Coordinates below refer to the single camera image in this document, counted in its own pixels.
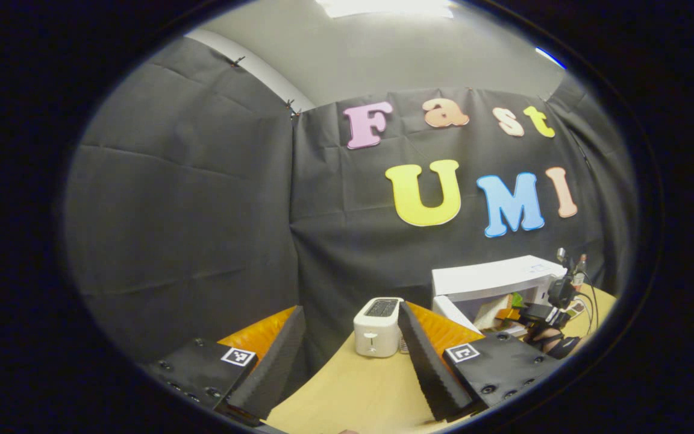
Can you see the black backdrop cloth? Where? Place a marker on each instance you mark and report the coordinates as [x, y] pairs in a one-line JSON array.
[[172, 211]]

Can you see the clear bottle with red label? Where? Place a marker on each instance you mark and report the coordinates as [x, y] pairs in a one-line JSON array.
[[580, 274]]

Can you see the cream toaster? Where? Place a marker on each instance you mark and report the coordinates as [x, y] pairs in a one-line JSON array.
[[377, 331]]

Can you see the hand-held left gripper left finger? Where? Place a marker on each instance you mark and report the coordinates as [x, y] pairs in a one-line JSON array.
[[275, 367]]

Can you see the large ceiling light panel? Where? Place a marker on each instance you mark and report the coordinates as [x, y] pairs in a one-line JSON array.
[[383, 7]]

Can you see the small ceiling light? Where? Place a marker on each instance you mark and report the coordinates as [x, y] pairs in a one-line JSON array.
[[549, 57]]

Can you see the green leafy toy food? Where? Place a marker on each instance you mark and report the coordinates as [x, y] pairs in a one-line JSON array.
[[516, 299]]

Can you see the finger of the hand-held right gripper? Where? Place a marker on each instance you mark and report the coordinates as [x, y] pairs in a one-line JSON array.
[[506, 314]]

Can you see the white microwave oven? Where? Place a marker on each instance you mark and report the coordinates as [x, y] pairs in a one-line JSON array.
[[485, 277]]

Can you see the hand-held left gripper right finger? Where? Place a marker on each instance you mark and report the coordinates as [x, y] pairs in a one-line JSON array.
[[431, 367]]

